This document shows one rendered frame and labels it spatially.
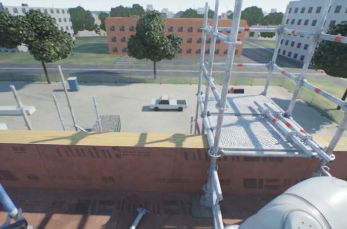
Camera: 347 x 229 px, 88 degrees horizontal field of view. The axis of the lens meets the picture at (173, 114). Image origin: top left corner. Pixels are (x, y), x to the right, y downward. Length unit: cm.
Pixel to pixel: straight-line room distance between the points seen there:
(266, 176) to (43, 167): 253
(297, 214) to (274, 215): 4
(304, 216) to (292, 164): 196
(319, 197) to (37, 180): 268
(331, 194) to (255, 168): 172
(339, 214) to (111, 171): 201
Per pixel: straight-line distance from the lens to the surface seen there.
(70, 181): 259
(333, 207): 54
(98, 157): 215
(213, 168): 188
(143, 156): 200
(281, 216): 44
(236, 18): 139
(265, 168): 229
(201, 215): 223
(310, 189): 55
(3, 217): 283
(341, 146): 264
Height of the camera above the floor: 189
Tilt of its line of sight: 29 degrees down
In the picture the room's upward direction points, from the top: 1 degrees clockwise
